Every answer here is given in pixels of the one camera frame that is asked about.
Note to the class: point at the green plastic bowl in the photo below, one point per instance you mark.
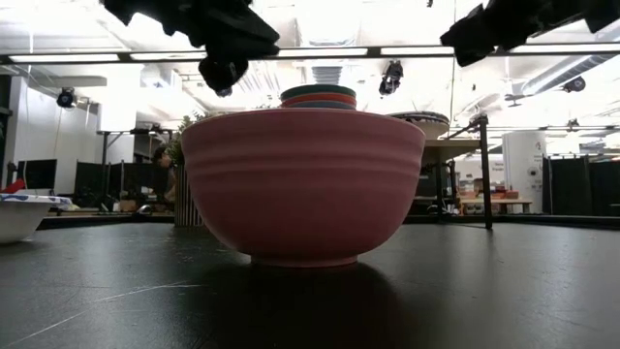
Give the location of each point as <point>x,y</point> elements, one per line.
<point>317,89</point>

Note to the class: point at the orange plastic bowl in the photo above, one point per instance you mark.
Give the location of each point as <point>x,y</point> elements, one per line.
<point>317,99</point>

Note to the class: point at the blue patterned paper bowl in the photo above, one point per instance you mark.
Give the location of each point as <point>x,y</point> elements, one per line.
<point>19,218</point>
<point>426,128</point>

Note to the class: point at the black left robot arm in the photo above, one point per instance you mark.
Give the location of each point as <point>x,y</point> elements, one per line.
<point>203,19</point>

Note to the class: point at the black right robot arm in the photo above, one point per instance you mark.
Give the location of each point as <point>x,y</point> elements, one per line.
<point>600,12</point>

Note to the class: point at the wooden shelf board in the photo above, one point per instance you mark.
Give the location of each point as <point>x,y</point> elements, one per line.
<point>450,150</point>

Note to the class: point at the person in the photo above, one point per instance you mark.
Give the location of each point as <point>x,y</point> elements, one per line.
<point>164,160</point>

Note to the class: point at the black ceiling spotlight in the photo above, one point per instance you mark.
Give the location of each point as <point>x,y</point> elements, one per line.
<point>574,84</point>
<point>66,98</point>

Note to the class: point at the pink plastic bowl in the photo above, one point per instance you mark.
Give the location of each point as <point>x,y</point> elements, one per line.
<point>300,184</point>

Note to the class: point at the potted plant with ribbed pot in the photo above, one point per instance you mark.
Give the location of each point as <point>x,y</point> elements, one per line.
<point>186,208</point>

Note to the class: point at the white round column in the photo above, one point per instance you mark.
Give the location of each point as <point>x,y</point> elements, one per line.
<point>523,169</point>

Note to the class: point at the background wooden table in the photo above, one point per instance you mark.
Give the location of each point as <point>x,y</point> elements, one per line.
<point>494,201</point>

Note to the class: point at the black partition panels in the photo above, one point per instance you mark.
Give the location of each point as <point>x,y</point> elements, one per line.
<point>581,186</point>

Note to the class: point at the black background monitor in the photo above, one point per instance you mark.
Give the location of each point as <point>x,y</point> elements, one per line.
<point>38,174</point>

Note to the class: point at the red background object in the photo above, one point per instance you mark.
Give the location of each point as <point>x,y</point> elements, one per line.
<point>12,187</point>

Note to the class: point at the black table mat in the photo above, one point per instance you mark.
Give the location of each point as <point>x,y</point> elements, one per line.
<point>484,291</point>

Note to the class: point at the silver ceiling duct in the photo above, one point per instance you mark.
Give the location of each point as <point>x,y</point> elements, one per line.
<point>571,68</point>

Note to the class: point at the black overhead camera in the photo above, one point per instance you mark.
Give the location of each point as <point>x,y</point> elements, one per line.
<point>391,77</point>

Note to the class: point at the black metal shelf frame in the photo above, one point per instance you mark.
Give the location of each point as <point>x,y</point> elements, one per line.
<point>486,184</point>

